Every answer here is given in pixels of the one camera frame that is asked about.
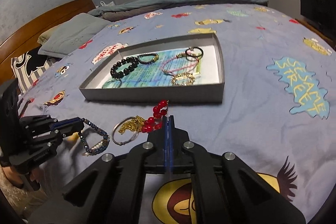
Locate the blue and pearl bead bracelet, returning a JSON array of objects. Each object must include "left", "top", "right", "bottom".
[{"left": 77, "top": 118, "right": 111, "bottom": 157}]

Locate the silver bangle ring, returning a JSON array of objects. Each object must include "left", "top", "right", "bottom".
[{"left": 112, "top": 117, "right": 141, "bottom": 146}]

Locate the red bead bracelet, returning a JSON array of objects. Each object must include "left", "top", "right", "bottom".
[{"left": 140, "top": 99, "right": 169, "bottom": 134}]

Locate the gold ornate bracelet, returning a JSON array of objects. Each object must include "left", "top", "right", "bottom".
[{"left": 170, "top": 71, "right": 197, "bottom": 86}]

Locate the black hair tie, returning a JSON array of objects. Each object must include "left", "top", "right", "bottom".
[{"left": 184, "top": 46, "right": 205, "bottom": 59}]

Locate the person's hand holding gripper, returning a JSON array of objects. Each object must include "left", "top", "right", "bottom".
[{"left": 1, "top": 166, "right": 42, "bottom": 190}]

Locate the teal thin bangle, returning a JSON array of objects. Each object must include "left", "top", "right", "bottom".
[{"left": 102, "top": 79, "right": 122, "bottom": 89}]

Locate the striped black white pillow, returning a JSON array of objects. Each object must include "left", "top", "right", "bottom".
[{"left": 11, "top": 46, "right": 58, "bottom": 94}]

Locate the grey-blue pillow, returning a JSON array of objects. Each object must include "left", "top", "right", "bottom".
[{"left": 38, "top": 13, "right": 110, "bottom": 59}]

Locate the blue Sesame Street bedsheet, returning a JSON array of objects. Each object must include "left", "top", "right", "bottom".
[{"left": 22, "top": 4, "right": 335, "bottom": 221}]

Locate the olive green pillow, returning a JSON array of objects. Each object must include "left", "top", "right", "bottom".
[{"left": 37, "top": 25, "right": 60, "bottom": 45}]

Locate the wooden headboard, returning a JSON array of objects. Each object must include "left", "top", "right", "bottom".
[{"left": 0, "top": 0, "right": 95, "bottom": 83}]

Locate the printed paper sheet in tray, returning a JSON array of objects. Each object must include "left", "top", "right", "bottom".
[{"left": 101, "top": 48, "right": 220, "bottom": 89}]

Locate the grey shallow cardboard tray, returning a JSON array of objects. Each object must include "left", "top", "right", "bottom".
[{"left": 79, "top": 34, "right": 224, "bottom": 104}]

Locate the white plastic bag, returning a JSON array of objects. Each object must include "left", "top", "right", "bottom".
[{"left": 100, "top": 1, "right": 115, "bottom": 7}]

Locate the wooden tv stand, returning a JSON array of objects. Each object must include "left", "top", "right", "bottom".
[{"left": 297, "top": 19, "right": 335, "bottom": 50}]

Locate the black television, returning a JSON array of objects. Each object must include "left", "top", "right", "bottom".
[{"left": 300, "top": 0, "right": 335, "bottom": 42}]

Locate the black bead bracelet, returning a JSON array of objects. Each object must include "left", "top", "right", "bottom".
[{"left": 109, "top": 55, "right": 140, "bottom": 80}]

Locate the pink cord bracelet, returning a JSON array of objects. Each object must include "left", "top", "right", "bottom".
[{"left": 160, "top": 53, "right": 201, "bottom": 76}]

